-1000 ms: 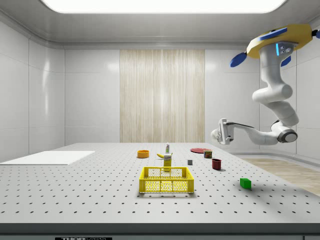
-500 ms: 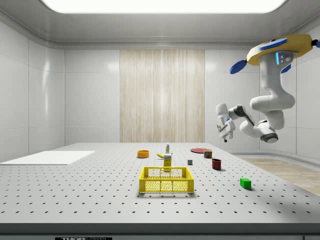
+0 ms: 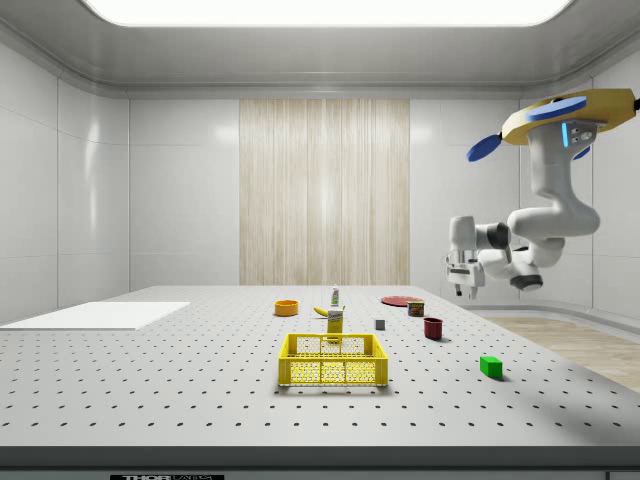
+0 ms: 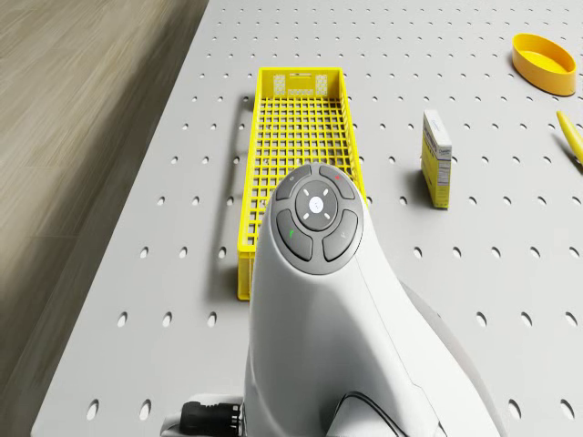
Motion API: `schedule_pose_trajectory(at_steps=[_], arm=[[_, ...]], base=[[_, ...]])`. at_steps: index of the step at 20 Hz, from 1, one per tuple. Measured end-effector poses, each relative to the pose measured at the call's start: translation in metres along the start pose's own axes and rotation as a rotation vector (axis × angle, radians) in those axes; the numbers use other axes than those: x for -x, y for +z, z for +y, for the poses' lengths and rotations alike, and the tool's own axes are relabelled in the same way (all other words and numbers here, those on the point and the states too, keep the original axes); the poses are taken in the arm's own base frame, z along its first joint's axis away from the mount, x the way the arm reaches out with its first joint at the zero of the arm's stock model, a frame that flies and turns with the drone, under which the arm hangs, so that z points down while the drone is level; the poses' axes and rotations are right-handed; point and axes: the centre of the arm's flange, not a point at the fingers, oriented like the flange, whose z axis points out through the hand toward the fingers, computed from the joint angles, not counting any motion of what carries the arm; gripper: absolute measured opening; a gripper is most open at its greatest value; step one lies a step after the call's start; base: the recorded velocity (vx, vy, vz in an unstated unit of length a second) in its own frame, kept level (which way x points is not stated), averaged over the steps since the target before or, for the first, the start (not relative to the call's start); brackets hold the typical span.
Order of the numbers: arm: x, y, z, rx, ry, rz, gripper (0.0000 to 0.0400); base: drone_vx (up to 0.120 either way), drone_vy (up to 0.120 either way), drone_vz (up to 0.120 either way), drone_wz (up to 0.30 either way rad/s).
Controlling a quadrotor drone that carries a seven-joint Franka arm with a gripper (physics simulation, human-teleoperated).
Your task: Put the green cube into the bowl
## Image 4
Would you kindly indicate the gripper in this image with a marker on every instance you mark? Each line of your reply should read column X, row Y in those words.
column 205, row 416

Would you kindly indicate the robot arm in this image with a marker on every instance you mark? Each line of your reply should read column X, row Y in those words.
column 319, row 341

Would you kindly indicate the yellow basket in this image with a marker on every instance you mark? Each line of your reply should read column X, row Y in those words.
column 296, row 136

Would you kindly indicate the yellow bowl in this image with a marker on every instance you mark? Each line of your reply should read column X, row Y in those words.
column 542, row 68

